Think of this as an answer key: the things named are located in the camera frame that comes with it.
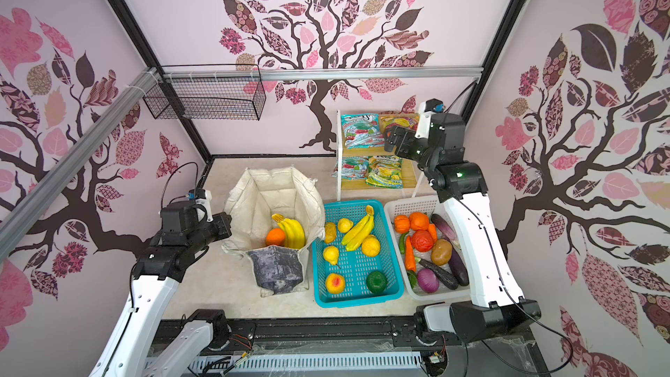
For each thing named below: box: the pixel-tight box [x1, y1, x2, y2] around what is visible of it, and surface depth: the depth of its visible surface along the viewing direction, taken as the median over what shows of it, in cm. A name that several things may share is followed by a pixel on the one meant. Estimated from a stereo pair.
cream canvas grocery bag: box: [222, 166, 326, 296], surface depth 80 cm
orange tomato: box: [410, 211, 430, 232], surface depth 94 cm
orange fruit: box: [266, 227, 286, 247], surface depth 88 cm
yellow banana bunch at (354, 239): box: [341, 205, 375, 252], surface depth 93 cm
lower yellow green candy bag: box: [364, 155, 404, 190], surface depth 91 cm
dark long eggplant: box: [415, 256, 460, 290], surface depth 83 cm
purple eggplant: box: [430, 213, 470, 287], surface depth 85 cm
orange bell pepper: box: [393, 214, 411, 234], surface depth 92 cm
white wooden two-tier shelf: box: [332, 109, 424, 202], surface depth 85 cm
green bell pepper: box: [366, 270, 388, 295], surface depth 81 cm
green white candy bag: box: [340, 113, 385, 150], surface depth 79 cm
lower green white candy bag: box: [330, 156, 370, 180], surface depth 92 cm
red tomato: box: [410, 229, 434, 253], surface depth 88 cm
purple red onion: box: [417, 267, 440, 295], surface depth 80 cm
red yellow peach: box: [325, 273, 346, 295], surface depth 80 cm
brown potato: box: [430, 238, 453, 267], surface depth 85 cm
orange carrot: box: [404, 235, 417, 273], surface depth 89 cm
